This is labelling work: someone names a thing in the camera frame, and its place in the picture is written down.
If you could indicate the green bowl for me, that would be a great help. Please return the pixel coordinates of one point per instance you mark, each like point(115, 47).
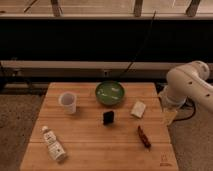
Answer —
point(109, 93)

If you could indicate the white plastic cup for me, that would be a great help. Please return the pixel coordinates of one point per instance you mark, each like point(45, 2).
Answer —
point(68, 101)

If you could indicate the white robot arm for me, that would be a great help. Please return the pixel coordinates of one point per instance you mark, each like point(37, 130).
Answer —
point(186, 81)

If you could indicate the white rectangular block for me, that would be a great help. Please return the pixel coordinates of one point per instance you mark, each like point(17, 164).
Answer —
point(138, 109)

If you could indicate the dark red snack bar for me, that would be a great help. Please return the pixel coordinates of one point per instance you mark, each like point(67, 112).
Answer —
point(143, 138)

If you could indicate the small labelled plastic bottle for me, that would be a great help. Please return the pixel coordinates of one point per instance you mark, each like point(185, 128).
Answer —
point(55, 148)

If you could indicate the black eraser block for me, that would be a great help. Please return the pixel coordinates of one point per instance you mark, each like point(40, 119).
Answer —
point(108, 117)

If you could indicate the translucent arm tip tool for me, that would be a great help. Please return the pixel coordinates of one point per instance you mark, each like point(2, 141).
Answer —
point(169, 115)

